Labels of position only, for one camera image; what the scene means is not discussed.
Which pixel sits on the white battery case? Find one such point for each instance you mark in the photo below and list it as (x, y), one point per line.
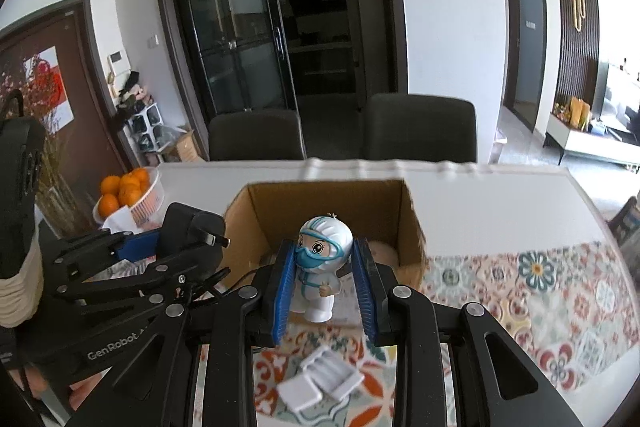
(330, 374)

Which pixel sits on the pile of slippers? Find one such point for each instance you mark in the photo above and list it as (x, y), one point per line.
(134, 92)

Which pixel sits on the dark glass sliding door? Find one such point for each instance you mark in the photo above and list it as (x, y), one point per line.
(235, 32)

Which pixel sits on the white shoe rack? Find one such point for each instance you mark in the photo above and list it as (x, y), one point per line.
(145, 129)

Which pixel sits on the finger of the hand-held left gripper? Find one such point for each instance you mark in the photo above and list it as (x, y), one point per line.
(135, 244)
(150, 282)

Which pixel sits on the brown cardboard box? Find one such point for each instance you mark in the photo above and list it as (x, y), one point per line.
(400, 227)

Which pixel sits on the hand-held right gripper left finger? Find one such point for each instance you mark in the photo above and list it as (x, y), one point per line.
(282, 292)

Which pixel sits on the patterned table runner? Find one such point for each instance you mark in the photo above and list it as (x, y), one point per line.
(550, 307)

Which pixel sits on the dark interior door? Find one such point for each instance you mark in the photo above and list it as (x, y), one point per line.
(525, 47)

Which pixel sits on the patterned cushion chair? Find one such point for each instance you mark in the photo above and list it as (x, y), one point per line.
(627, 224)

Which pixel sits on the orange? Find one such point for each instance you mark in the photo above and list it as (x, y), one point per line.
(111, 185)
(107, 205)
(141, 177)
(131, 195)

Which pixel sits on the white fruit basket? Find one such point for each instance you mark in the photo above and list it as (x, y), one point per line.
(147, 202)

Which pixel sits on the television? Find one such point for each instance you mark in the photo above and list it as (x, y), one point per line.
(620, 97)

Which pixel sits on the slatted dark wall panel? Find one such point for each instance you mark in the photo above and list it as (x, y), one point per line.
(575, 32)

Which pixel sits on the white intercom panel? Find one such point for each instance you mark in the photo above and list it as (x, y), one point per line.
(119, 63)

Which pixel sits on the red door decoration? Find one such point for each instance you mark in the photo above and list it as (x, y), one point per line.
(50, 82)

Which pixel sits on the yellow bags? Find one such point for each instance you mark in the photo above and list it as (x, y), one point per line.
(580, 112)

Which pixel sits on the grey dining chair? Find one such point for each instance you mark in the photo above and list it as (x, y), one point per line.
(255, 137)
(420, 127)

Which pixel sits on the white suited figurine toy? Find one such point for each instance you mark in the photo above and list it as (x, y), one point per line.
(320, 257)

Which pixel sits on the white television cabinet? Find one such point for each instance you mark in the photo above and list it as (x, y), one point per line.
(590, 144)

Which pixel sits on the small brown floor box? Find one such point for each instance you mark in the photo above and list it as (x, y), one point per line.
(185, 147)

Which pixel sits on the brown entrance door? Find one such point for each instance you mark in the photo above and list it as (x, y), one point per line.
(85, 82)

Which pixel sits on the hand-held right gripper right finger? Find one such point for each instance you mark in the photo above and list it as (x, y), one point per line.
(362, 292)

